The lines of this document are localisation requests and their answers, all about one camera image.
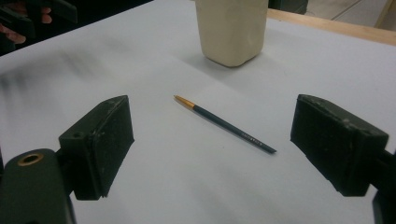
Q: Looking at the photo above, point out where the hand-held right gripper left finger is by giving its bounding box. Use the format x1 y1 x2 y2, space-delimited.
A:
58 94 135 201

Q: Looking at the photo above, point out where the cream square pen holder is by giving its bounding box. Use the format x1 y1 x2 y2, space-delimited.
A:
194 0 269 68

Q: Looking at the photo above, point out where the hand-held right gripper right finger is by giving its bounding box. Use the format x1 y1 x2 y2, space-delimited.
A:
290 93 389 197

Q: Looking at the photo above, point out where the white table sheet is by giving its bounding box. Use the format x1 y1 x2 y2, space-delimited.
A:
0 0 396 224

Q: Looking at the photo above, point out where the wooden table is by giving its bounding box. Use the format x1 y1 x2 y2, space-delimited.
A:
266 8 396 47

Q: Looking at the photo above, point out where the dark pencil with gold end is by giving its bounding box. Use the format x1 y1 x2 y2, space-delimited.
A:
173 94 277 155

